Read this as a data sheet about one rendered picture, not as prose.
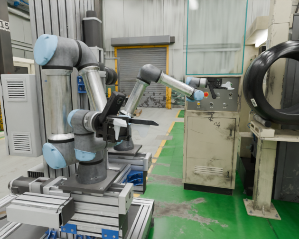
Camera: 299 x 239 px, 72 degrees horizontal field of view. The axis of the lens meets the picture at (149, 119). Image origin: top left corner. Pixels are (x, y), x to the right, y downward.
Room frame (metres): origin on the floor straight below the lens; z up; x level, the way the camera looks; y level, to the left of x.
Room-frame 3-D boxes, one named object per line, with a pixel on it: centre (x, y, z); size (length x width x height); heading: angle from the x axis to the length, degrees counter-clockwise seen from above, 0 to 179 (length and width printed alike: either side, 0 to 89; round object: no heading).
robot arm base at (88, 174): (0.97, 0.29, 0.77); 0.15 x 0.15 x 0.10
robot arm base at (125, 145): (1.45, 0.19, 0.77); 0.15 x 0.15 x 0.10
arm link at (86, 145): (0.79, 0.24, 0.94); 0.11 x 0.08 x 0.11; 143
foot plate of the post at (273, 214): (1.80, -1.06, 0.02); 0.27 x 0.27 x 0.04; 74
